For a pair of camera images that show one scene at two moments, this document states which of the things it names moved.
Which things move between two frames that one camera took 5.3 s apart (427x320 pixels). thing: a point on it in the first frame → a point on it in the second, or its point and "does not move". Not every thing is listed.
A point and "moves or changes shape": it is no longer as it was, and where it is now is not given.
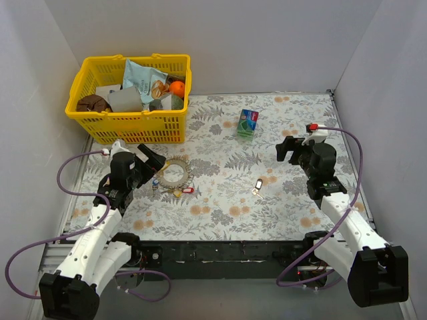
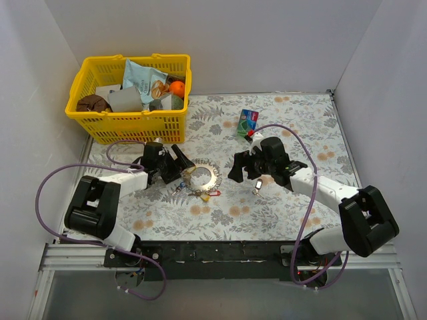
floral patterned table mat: x=223 y=181 does not move
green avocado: x=177 y=103 does not move
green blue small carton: x=247 y=123 does not move
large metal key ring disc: x=187 y=178 moves or changes shape
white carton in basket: x=105 y=91 does not move
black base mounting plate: x=210 y=261 does not move
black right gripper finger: x=289 y=144 → x=241 y=159
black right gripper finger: x=298 y=155 → x=254 y=170
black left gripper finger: x=143 y=151 → x=181 y=161
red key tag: x=188 y=190 → x=214 y=193
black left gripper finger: x=143 y=171 → x=171 y=172
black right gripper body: x=289 y=151 → x=248 y=165
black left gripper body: x=151 y=159 → x=172 y=165
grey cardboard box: x=126 y=100 does not move
